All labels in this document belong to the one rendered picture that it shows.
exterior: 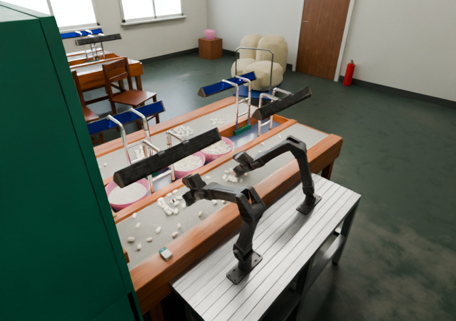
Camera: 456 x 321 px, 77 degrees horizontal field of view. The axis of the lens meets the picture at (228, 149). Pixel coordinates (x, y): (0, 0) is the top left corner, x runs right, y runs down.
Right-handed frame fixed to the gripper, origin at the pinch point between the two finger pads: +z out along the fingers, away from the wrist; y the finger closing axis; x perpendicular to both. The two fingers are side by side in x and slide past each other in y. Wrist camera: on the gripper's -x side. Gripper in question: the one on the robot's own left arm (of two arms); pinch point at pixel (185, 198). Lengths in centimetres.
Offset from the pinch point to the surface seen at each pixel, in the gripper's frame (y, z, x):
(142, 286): 40.2, -10.5, 20.9
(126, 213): 24.4, 21.6, -7.2
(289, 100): -102, -8, -24
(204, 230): 2.4, -7.3, 17.9
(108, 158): 6, 70, -46
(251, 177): -50, 5, 10
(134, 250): 32.9, 6.5, 9.2
